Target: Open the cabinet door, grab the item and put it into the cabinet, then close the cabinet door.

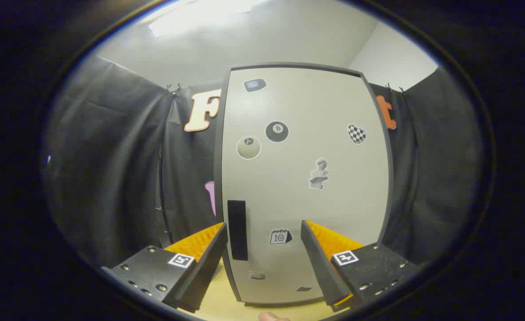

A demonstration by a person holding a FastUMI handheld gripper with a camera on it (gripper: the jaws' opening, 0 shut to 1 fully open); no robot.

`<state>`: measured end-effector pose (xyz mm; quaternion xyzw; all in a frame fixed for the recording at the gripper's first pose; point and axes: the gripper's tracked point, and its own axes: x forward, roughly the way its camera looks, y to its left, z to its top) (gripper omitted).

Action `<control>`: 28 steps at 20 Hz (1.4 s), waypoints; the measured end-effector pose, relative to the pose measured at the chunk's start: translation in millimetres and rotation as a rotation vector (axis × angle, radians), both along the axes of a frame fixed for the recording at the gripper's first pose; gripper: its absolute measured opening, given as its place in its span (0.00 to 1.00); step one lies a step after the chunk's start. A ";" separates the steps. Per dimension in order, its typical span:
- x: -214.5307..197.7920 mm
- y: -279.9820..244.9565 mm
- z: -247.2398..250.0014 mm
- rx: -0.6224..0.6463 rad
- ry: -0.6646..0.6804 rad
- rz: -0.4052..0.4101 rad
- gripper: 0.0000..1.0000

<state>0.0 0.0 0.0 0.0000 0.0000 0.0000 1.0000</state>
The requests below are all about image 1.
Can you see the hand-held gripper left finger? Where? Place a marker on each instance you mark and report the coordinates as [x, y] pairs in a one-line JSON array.
[[204, 272]]

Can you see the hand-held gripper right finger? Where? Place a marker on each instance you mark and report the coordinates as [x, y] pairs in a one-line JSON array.
[[322, 267]]

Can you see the black backdrop stand pole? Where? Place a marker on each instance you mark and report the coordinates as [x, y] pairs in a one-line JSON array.
[[161, 214]]

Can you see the dark grey cabinet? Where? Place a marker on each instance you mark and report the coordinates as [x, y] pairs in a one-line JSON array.
[[218, 169]]

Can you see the black backdrop cloth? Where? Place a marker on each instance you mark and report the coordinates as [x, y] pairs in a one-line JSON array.
[[111, 169]]

